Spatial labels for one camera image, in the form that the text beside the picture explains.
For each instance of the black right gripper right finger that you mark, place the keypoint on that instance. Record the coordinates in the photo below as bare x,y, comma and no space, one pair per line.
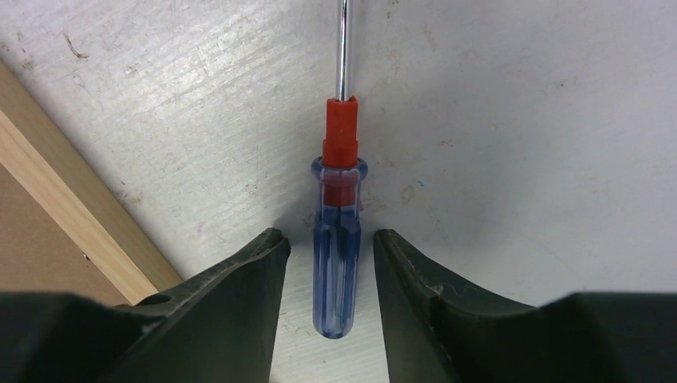
440,327

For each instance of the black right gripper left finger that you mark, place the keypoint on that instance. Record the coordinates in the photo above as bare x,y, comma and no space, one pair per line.
217,326

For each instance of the wooden picture frame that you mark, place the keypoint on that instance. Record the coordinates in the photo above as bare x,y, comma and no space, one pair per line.
41,158

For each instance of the blue red screwdriver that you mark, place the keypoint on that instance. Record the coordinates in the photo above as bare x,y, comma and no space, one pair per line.
339,172

